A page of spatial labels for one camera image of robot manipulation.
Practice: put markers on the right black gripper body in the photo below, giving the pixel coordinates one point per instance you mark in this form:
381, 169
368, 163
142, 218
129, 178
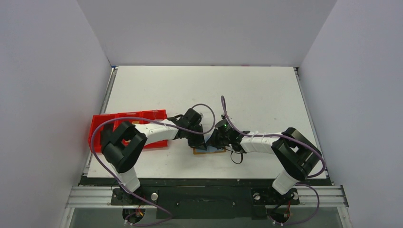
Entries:
215, 138

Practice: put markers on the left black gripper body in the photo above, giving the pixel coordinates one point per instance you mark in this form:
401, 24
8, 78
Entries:
197, 128

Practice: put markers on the yellow leather card holder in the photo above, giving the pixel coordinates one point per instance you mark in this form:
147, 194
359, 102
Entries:
210, 150

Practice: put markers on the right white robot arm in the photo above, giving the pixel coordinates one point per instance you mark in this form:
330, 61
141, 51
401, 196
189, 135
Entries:
295, 152

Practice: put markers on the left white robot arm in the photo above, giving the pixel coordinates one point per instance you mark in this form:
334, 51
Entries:
122, 145

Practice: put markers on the aluminium rail frame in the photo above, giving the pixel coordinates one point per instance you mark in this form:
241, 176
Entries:
100, 197

